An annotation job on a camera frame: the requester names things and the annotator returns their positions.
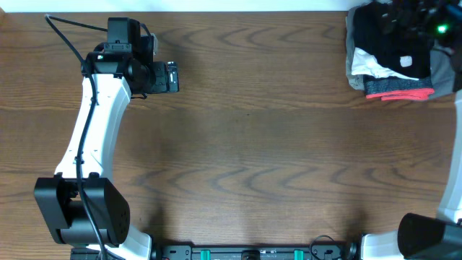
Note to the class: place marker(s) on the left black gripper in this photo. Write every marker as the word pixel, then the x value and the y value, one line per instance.
pixel 160 84

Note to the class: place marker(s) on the white folded garment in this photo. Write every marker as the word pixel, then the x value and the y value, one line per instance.
pixel 364 63

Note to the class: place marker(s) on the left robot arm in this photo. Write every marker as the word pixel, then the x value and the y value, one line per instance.
pixel 80 204

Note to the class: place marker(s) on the grey folded garment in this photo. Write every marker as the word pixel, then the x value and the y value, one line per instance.
pixel 442 74

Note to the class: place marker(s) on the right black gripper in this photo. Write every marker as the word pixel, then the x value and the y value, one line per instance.
pixel 421 9

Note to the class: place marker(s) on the black t-shirt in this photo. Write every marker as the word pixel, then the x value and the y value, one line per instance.
pixel 397 51

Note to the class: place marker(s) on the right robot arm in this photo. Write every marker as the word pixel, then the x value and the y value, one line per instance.
pixel 418 236

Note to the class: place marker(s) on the black garment with red hem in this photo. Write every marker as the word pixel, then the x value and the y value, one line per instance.
pixel 394 88

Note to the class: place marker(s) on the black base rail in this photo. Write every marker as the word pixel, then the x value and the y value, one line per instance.
pixel 322 251

